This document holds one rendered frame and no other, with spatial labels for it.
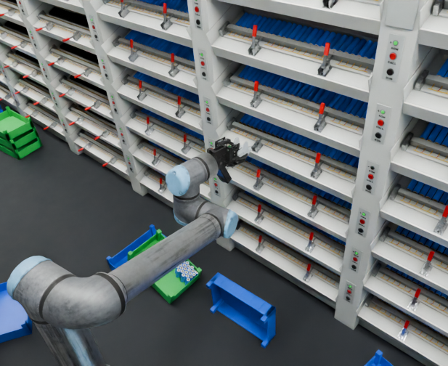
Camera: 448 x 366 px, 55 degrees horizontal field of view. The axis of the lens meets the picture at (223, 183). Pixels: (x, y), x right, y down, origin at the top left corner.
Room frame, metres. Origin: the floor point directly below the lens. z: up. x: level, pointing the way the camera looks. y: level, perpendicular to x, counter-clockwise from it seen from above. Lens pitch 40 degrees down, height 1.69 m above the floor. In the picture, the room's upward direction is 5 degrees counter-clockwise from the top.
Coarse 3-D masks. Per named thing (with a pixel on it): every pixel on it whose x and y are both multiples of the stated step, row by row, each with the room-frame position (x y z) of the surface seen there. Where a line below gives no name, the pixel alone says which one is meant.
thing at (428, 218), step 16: (400, 176) 1.07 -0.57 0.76; (400, 192) 1.01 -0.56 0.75; (416, 192) 1.00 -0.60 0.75; (432, 192) 0.98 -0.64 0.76; (384, 208) 0.99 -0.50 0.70; (400, 208) 0.97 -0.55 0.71; (416, 208) 0.95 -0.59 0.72; (432, 208) 0.94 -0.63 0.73; (400, 224) 0.95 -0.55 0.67; (416, 224) 0.91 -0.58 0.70; (432, 224) 0.89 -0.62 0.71; (432, 240) 0.88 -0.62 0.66
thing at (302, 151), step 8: (240, 128) 1.47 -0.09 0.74; (248, 128) 1.46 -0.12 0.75; (256, 136) 1.42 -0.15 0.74; (264, 136) 1.39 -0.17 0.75; (272, 136) 1.38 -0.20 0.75; (272, 144) 1.36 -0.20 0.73; (280, 144) 1.34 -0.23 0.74; (288, 144) 1.32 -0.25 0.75; (288, 152) 1.30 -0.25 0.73; (304, 152) 1.26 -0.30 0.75; (312, 152) 1.25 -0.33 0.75; (320, 160) 1.22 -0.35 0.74; (328, 160) 1.20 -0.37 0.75; (336, 160) 1.19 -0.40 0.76; (344, 168) 1.15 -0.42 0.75; (352, 168) 1.14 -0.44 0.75
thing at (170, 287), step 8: (160, 232) 1.51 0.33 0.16; (152, 240) 1.51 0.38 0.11; (160, 240) 1.52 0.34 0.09; (136, 248) 1.43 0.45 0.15; (144, 248) 1.47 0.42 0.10; (128, 256) 1.39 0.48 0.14; (192, 264) 1.37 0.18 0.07; (200, 272) 1.32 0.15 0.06; (160, 280) 1.31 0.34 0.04; (168, 280) 1.31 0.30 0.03; (176, 280) 1.32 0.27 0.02; (192, 280) 1.29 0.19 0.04; (160, 288) 1.24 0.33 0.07; (168, 288) 1.27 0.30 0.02; (176, 288) 1.28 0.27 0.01; (184, 288) 1.26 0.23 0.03; (168, 296) 1.20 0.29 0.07; (176, 296) 1.23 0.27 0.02
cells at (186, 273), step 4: (180, 264) 1.35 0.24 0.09; (184, 264) 1.35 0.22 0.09; (188, 264) 1.35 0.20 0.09; (176, 268) 1.34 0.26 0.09; (180, 268) 1.33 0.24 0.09; (184, 268) 1.33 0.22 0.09; (188, 268) 1.34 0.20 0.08; (192, 268) 1.34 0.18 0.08; (176, 272) 1.32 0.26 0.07; (180, 272) 1.32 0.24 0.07; (184, 272) 1.31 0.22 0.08; (188, 272) 1.32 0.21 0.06; (192, 272) 1.32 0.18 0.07; (196, 272) 1.32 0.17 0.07; (176, 276) 1.33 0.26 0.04; (180, 276) 1.32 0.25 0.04; (184, 276) 1.30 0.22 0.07; (188, 276) 1.30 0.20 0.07; (192, 276) 1.30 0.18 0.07; (180, 280) 1.31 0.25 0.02; (184, 280) 1.30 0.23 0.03; (188, 280) 1.28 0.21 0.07
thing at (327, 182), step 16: (240, 112) 1.58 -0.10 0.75; (224, 128) 1.51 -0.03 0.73; (240, 144) 1.42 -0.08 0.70; (272, 160) 1.30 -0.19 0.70; (288, 160) 1.28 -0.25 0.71; (304, 176) 1.19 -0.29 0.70; (320, 176) 1.17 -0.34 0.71; (336, 176) 1.15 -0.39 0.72; (352, 176) 1.13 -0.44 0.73; (336, 192) 1.10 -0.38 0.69; (352, 192) 1.05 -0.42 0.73
